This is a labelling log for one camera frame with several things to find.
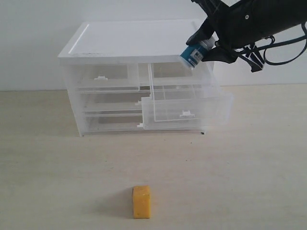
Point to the clear middle wide drawer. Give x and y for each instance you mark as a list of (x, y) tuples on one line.
[(106, 102)]

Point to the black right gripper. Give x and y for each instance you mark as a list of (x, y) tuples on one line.
[(245, 22)]

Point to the yellow sponge block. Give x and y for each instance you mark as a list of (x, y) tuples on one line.
[(141, 201)]

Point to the teal bottle with white cap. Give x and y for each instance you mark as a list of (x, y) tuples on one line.
[(194, 54)]

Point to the white plastic drawer cabinet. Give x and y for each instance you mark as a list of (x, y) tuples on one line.
[(115, 43)]

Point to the clear wide drawer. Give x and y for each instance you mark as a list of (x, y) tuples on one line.
[(106, 102), (136, 123)]

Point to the clear bottom wide drawer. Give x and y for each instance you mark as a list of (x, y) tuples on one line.
[(136, 123)]

